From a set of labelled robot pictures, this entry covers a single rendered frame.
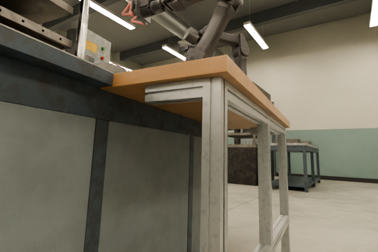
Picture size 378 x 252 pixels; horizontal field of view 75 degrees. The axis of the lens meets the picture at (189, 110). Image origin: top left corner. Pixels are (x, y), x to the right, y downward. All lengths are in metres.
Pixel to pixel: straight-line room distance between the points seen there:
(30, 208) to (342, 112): 7.26
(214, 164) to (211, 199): 0.08
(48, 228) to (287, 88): 7.46
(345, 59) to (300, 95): 1.42
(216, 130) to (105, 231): 0.46
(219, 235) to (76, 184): 0.37
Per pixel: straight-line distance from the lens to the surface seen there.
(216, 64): 0.56
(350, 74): 7.71
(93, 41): 2.07
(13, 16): 1.67
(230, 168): 5.22
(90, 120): 0.73
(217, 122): 0.55
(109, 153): 0.78
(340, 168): 7.43
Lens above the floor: 0.58
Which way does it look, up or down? 10 degrees up
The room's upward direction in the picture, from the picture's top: 2 degrees clockwise
